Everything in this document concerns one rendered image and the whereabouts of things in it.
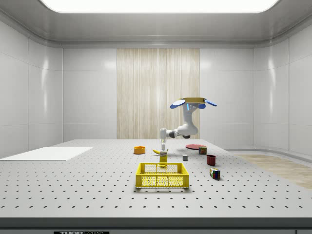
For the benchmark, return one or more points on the red plate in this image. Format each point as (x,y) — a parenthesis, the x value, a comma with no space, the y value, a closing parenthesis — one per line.
(192,146)

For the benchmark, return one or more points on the banana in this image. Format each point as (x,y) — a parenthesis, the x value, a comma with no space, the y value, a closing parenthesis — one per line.
(156,152)

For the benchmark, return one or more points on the drone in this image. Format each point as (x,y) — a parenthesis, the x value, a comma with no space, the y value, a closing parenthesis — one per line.
(192,99)

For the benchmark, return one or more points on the flat-sided can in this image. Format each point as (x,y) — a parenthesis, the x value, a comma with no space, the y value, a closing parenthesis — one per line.
(202,150)

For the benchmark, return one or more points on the yellow bowl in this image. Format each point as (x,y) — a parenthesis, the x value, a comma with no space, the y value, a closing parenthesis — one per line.
(139,150)

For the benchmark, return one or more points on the yellow basket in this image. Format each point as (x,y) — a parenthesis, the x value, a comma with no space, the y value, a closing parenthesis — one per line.
(162,181)

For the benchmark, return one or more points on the puzzle cube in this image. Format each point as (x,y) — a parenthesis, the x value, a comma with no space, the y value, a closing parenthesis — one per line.
(214,173)

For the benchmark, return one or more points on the red mug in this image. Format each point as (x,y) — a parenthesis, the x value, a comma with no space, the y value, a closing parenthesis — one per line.
(211,161)

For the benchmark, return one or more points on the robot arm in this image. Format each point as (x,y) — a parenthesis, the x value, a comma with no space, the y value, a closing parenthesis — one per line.
(189,119)

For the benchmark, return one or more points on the grey cube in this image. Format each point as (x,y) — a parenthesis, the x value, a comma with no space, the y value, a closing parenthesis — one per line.
(185,157)

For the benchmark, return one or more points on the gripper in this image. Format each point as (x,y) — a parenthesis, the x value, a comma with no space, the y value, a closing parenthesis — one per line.
(162,142)

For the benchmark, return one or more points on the yellow and white box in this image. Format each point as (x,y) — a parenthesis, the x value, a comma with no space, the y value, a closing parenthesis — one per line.
(163,156)

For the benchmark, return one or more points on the white board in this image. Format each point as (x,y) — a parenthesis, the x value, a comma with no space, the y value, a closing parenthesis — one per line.
(46,153)

